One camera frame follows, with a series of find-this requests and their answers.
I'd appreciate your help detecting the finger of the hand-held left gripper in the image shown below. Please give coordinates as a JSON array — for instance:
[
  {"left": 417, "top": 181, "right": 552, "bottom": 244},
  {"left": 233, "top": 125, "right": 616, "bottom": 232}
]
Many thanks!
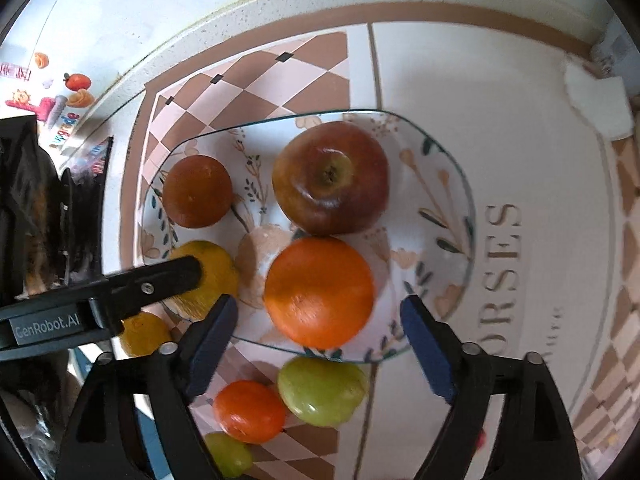
[{"left": 90, "top": 255, "right": 203, "bottom": 333}]

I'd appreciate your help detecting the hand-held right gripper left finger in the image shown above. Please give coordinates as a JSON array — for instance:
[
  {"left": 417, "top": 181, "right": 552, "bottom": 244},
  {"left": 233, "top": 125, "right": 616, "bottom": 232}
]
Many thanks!
[{"left": 54, "top": 294, "right": 240, "bottom": 480}]

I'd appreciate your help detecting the crumpled white tissue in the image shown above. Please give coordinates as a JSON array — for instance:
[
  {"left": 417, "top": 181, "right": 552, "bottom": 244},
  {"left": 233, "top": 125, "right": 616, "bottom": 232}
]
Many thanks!
[{"left": 564, "top": 57, "right": 633, "bottom": 142}]

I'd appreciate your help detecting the green apple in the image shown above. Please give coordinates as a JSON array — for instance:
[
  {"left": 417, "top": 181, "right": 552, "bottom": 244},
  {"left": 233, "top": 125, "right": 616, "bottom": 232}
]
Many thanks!
[
  {"left": 204, "top": 431, "right": 254, "bottom": 478},
  {"left": 277, "top": 356, "right": 369, "bottom": 428}
]

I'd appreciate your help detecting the dark brown-orange round fruit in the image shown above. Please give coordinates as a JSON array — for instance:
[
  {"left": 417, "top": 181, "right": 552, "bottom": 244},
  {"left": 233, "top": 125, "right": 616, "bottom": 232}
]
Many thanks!
[{"left": 161, "top": 155, "right": 234, "bottom": 228}]

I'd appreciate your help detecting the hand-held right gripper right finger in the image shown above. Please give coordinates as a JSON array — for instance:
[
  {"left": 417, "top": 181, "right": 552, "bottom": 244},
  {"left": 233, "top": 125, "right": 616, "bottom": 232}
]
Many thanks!
[{"left": 399, "top": 294, "right": 586, "bottom": 480}]

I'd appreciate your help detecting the black gas stove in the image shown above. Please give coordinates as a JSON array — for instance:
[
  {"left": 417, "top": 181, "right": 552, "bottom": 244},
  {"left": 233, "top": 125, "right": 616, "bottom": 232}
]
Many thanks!
[{"left": 57, "top": 137, "right": 115, "bottom": 286}]

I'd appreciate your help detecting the red apple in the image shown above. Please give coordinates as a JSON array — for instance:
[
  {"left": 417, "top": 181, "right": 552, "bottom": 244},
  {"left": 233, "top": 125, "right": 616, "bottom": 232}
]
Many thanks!
[{"left": 271, "top": 121, "right": 391, "bottom": 237}]

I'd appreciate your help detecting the small orange tangerine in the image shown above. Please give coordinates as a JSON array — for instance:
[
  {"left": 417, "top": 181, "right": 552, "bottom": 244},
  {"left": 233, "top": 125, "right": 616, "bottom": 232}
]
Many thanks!
[{"left": 213, "top": 380, "right": 287, "bottom": 445}]

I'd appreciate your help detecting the yellow citrus fruit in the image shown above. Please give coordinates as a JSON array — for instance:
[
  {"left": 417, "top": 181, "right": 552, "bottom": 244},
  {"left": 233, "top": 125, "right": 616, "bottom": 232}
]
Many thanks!
[
  {"left": 119, "top": 311, "right": 173, "bottom": 359},
  {"left": 167, "top": 240, "right": 240, "bottom": 322}
]

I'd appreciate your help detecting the floral ceramic plate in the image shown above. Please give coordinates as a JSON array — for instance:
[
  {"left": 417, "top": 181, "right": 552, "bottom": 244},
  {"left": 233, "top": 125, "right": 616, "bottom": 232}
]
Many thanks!
[{"left": 136, "top": 109, "right": 476, "bottom": 365}]

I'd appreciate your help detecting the large orange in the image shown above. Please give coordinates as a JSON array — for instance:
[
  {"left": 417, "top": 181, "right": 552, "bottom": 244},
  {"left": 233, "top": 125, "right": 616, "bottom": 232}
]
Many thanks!
[{"left": 263, "top": 236, "right": 376, "bottom": 351}]

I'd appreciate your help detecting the group of colourful wall stickers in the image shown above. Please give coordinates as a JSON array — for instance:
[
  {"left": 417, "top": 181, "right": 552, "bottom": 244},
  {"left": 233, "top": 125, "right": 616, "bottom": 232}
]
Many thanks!
[{"left": 0, "top": 51, "right": 113, "bottom": 181}]

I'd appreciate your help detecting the checkered brown counter mat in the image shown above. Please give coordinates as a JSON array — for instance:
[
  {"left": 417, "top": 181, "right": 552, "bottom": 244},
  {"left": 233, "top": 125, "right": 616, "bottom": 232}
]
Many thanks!
[{"left": 122, "top": 10, "right": 640, "bottom": 480}]

